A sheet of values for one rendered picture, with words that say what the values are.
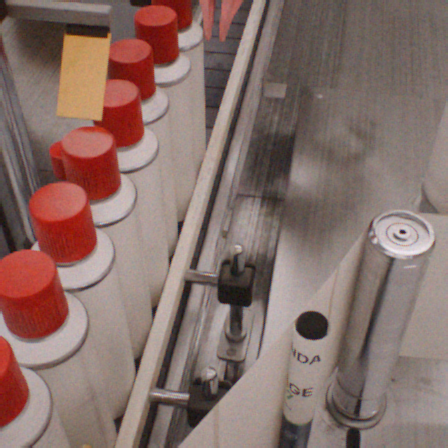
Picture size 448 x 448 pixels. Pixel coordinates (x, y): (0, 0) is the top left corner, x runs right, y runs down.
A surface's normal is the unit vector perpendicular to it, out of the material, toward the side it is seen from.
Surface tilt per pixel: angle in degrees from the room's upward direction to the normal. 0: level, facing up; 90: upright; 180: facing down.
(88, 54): 48
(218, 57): 0
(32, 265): 3
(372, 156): 0
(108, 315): 90
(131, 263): 90
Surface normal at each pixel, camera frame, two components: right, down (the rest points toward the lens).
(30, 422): 0.58, -0.29
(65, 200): -0.05, -0.69
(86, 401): 0.80, 0.43
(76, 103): -0.13, 0.07
